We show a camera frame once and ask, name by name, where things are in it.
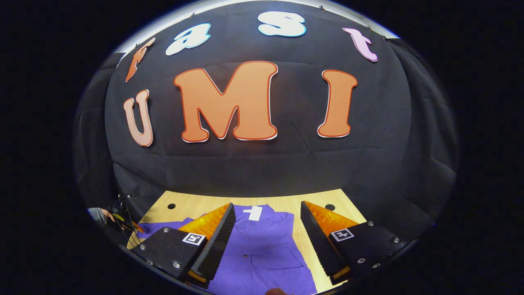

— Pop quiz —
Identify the purple shirt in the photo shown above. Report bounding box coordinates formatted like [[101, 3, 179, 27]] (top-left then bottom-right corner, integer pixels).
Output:
[[137, 204, 318, 295]]

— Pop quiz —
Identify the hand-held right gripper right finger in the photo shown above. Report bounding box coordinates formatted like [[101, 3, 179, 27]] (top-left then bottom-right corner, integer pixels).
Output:
[[300, 201, 419, 286]]

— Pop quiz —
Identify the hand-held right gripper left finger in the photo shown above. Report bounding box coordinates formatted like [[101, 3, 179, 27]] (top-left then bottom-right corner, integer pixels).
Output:
[[130, 202, 237, 289]]

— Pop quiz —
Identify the row of backdrop clips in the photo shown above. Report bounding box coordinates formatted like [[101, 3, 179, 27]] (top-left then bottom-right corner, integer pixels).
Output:
[[119, 4, 389, 58]]

